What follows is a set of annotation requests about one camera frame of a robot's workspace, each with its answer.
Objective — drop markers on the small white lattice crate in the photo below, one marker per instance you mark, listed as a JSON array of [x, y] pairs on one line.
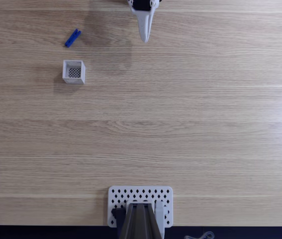
[[67, 72]]

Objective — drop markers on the black clamp piece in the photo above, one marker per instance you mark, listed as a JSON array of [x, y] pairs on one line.
[[118, 214]]

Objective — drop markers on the white perforated base plate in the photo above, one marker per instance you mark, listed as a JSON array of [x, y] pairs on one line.
[[140, 192]]

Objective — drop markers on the dark grey camera mast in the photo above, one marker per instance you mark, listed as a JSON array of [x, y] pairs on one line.
[[140, 221]]

